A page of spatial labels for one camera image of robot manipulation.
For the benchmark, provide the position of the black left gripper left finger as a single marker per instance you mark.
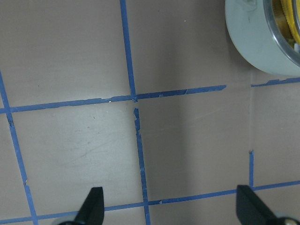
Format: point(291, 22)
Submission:
point(92, 211)

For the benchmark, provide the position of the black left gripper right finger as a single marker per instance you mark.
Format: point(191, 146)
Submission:
point(251, 210)

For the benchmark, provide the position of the pale green cooking pot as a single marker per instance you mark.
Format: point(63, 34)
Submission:
point(253, 30)

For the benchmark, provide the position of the yellow corn cob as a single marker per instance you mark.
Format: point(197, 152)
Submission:
point(287, 18)

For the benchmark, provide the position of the brown paper table mat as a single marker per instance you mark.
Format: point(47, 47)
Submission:
point(148, 99)

